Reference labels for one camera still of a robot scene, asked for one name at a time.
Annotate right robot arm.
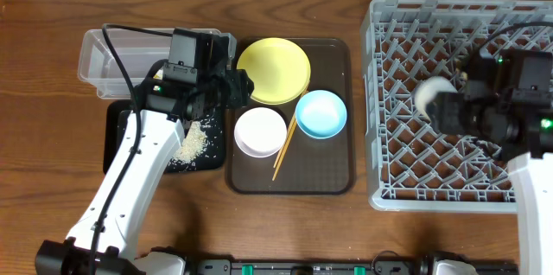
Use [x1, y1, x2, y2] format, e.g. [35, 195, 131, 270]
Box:
[413, 43, 552, 274]

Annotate wooden chopstick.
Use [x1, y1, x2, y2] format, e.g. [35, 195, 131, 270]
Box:
[272, 112, 296, 169]
[272, 115, 297, 181]

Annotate black food-waste tray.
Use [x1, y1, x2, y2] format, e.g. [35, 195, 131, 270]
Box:
[103, 100, 226, 174]

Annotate brown serving tray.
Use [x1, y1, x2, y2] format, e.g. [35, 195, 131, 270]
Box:
[225, 37, 355, 195]

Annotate black rail with green clips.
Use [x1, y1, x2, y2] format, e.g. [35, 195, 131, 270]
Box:
[185, 258, 519, 275]

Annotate blue bowl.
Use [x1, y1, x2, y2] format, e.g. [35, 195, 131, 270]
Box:
[296, 90, 347, 139]

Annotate clear plastic waste bin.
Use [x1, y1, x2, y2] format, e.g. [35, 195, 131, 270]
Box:
[77, 28, 238, 100]

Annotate white rice pile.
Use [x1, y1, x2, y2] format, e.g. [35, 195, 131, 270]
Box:
[167, 118, 226, 172]

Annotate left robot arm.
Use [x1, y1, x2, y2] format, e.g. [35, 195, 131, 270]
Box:
[35, 28, 254, 275]

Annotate yellow plate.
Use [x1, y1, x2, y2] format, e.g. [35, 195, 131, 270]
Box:
[237, 37, 311, 106]

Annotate white cup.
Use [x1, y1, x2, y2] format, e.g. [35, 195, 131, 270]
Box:
[413, 76, 457, 119]

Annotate grey dishwasher rack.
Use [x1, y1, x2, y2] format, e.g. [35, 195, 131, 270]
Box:
[360, 0, 552, 214]

